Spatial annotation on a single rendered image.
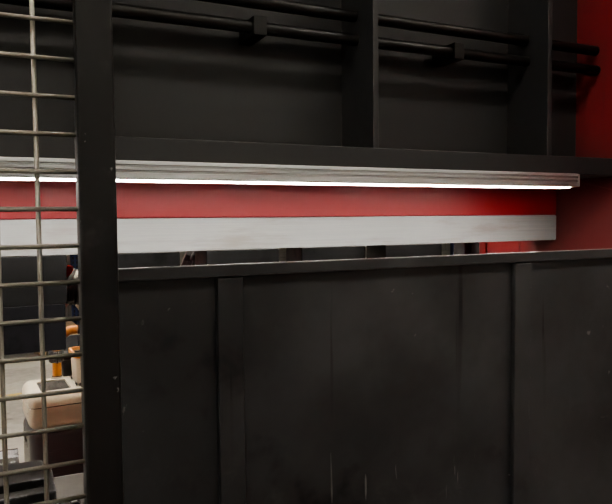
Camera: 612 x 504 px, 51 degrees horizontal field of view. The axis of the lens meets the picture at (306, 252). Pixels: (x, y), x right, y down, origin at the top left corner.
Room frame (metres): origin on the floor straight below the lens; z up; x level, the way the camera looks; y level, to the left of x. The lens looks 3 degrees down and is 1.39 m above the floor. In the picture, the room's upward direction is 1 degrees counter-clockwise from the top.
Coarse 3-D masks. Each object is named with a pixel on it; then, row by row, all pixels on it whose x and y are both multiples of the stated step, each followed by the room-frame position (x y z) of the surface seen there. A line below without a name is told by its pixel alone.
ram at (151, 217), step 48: (0, 192) 1.08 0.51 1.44; (48, 192) 1.11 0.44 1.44; (144, 192) 1.18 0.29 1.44; (192, 192) 1.21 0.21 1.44; (240, 192) 1.26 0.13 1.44; (288, 192) 1.30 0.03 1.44; (336, 192) 1.35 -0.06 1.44; (384, 192) 1.40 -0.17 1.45; (432, 192) 1.45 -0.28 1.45; (480, 192) 1.51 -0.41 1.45; (528, 192) 1.57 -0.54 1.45; (0, 240) 1.07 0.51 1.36; (48, 240) 1.11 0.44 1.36; (144, 240) 1.18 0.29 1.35; (192, 240) 1.21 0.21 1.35; (240, 240) 1.25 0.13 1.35; (288, 240) 1.30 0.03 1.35; (336, 240) 1.34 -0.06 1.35; (384, 240) 1.40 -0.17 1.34; (432, 240) 1.45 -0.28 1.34; (480, 240) 1.51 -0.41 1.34; (528, 240) 1.57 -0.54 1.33
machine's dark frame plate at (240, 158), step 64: (0, 0) 0.97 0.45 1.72; (64, 0) 1.00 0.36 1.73; (128, 0) 1.11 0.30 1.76; (192, 0) 1.16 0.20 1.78; (256, 0) 1.14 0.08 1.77; (320, 0) 1.27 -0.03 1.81; (384, 0) 1.33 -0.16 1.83; (448, 0) 1.40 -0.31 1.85; (512, 0) 1.46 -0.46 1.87; (576, 0) 1.56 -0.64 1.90; (0, 64) 1.03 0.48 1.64; (64, 64) 1.07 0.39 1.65; (128, 64) 1.11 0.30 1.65; (192, 64) 1.16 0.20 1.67; (256, 64) 1.21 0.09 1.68; (320, 64) 1.27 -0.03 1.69; (384, 64) 1.33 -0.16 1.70; (448, 64) 1.36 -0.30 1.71; (512, 64) 1.39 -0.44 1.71; (576, 64) 1.47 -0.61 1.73; (0, 128) 1.03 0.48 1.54; (64, 128) 1.07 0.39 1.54; (128, 128) 1.11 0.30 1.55; (192, 128) 1.16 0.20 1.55; (256, 128) 1.21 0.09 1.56; (320, 128) 1.27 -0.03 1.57; (384, 128) 1.33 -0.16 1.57; (448, 128) 1.40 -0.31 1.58; (512, 128) 1.45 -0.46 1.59
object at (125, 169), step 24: (24, 168) 0.91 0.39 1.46; (48, 168) 0.92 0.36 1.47; (72, 168) 0.93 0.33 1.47; (120, 168) 0.96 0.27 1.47; (144, 168) 0.97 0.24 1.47; (168, 168) 0.99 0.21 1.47; (192, 168) 1.01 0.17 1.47; (216, 168) 1.03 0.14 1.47; (240, 168) 1.04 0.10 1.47; (264, 168) 1.06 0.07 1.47; (288, 168) 1.08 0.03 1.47; (312, 168) 1.09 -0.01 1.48; (336, 168) 1.11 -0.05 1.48; (360, 168) 1.13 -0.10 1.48; (384, 168) 1.16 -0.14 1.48
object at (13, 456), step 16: (16, 448) 1.08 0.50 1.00; (0, 464) 1.01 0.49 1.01; (16, 464) 0.93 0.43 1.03; (32, 464) 0.93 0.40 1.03; (0, 480) 0.87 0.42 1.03; (16, 480) 0.87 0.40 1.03; (32, 480) 0.88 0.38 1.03; (0, 496) 0.85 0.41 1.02; (16, 496) 0.85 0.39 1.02; (32, 496) 0.86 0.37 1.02
